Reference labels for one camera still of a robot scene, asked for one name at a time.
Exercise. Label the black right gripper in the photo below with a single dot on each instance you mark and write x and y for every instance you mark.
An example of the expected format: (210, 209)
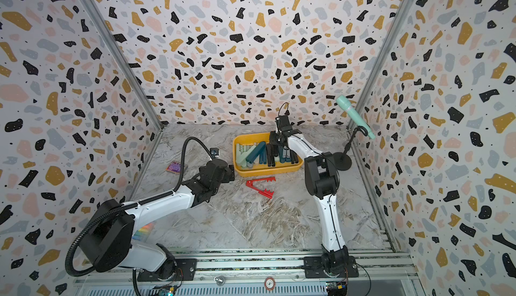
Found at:
(274, 137)

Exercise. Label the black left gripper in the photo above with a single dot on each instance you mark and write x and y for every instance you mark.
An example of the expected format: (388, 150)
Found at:
(230, 176)

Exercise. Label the teal pruning pliers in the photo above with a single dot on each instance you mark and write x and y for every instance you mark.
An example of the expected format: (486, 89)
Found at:
(282, 160)
(263, 158)
(256, 152)

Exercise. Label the red pruning pliers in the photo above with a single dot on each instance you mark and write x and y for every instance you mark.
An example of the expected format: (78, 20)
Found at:
(258, 185)

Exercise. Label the mint V pruning pliers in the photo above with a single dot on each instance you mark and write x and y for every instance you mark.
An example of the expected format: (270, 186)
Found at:
(242, 153)

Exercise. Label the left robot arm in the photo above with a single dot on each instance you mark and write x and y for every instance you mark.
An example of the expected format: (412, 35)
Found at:
(107, 241)

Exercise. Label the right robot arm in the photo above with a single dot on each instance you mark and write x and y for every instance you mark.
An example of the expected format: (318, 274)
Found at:
(321, 179)

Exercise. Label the colourful card box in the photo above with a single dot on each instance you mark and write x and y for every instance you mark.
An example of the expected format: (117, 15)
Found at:
(174, 167)

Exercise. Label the yellow plastic storage box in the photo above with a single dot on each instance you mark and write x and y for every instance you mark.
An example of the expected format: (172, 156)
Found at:
(259, 169)

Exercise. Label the black microphone stand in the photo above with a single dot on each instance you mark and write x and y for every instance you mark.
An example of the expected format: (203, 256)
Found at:
(343, 161)

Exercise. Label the mint green microphone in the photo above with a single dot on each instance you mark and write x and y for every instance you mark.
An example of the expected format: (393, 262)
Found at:
(347, 107)

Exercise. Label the rainbow marker pack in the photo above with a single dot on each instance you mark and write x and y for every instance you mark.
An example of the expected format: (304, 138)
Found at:
(144, 233)

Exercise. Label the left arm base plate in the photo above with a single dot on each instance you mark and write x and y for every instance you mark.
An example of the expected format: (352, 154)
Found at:
(180, 270)

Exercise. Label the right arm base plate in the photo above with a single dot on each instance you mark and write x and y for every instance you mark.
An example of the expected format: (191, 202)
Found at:
(331, 267)

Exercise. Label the aluminium frame rail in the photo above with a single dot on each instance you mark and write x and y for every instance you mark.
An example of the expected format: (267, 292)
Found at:
(266, 272)

